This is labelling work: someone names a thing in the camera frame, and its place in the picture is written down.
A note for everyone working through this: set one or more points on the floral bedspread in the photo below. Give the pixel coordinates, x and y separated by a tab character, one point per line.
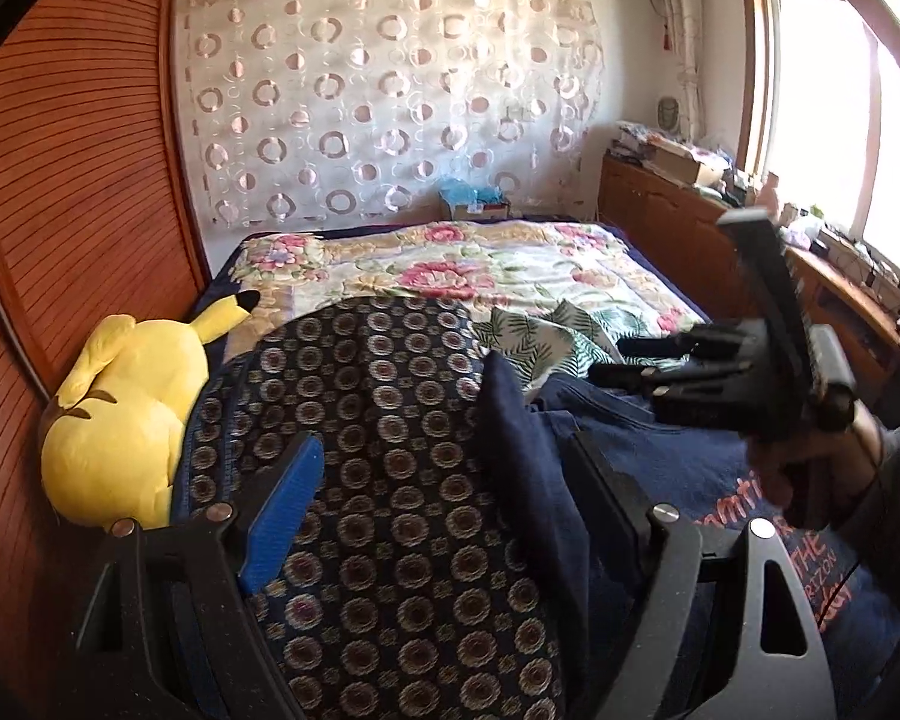
450	262

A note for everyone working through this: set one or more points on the wooden cabinet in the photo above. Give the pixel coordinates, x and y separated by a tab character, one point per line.
667	232

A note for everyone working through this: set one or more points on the small round fan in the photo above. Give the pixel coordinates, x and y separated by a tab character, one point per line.
670	112

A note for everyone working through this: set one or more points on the window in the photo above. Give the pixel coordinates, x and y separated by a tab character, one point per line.
825	112

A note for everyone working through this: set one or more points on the pile of books and boxes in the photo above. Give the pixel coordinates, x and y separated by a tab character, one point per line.
675	157

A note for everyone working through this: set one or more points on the yellow plush toy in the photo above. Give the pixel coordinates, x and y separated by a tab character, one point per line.
120	420

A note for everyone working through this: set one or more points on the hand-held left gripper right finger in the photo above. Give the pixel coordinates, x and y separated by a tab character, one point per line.
606	499

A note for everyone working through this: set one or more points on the person's right hand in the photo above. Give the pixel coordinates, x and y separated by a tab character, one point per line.
784	480

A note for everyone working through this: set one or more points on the row of small windowsill items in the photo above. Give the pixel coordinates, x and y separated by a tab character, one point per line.
847	247

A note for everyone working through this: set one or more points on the patterned window curtain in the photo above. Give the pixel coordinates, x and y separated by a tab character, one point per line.
684	37

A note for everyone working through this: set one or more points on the slatted wooden panel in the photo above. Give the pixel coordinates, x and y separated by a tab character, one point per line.
75	202

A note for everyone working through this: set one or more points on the palm leaf print cloth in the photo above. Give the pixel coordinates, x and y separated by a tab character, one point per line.
547	337

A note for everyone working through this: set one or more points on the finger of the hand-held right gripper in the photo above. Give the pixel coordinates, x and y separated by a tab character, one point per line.
667	390
675	343

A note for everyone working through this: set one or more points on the person's right forearm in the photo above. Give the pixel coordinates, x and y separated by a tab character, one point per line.
896	495

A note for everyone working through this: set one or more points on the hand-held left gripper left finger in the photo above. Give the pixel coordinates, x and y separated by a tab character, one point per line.
283	517

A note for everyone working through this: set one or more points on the box of blue items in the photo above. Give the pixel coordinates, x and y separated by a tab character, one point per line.
474	199

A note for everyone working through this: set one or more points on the circle pattern lace curtain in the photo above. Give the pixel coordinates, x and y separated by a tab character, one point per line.
390	90

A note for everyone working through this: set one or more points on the navy blue t-shirt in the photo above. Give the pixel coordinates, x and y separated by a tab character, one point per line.
690	465

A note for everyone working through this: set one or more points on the dark medallion print folded garment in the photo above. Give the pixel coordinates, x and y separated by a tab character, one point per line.
405	480

